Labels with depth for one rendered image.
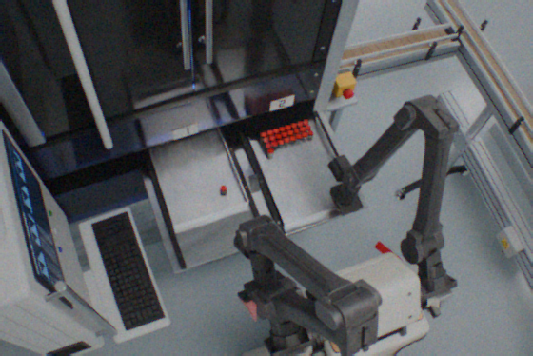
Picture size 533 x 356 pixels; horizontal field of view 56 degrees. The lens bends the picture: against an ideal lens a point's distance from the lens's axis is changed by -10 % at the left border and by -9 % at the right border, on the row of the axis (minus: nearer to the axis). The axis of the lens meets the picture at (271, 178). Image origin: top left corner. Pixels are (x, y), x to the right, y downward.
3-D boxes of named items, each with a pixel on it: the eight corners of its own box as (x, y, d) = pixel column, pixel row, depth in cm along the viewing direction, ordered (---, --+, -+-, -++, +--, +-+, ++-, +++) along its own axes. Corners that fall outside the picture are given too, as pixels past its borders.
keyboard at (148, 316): (91, 225, 183) (89, 222, 180) (128, 211, 186) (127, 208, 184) (126, 331, 168) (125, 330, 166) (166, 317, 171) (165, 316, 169)
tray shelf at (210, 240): (134, 150, 190) (133, 148, 188) (313, 97, 206) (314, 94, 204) (173, 274, 172) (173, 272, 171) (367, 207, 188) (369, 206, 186)
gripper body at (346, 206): (346, 183, 179) (351, 173, 172) (360, 210, 175) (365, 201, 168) (328, 189, 177) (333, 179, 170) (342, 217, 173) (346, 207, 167)
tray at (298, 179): (247, 142, 193) (247, 136, 190) (315, 122, 199) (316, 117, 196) (283, 227, 180) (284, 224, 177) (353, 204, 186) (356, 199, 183)
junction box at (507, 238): (495, 235, 232) (503, 228, 224) (503, 231, 233) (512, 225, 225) (506, 258, 227) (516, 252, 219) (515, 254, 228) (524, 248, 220)
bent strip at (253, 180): (247, 183, 186) (248, 175, 181) (255, 181, 187) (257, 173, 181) (262, 220, 181) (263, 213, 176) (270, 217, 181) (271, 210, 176)
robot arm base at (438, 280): (423, 301, 139) (459, 286, 142) (419, 275, 137) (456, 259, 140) (407, 290, 147) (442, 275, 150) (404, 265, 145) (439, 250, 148)
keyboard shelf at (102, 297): (58, 232, 183) (56, 230, 180) (129, 207, 189) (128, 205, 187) (94, 352, 166) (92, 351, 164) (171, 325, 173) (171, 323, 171)
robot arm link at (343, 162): (351, 182, 157) (374, 172, 160) (332, 149, 161) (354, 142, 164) (338, 201, 167) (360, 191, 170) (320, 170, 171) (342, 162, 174)
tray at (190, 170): (147, 144, 189) (145, 139, 186) (215, 122, 195) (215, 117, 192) (174, 229, 177) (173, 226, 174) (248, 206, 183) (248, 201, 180)
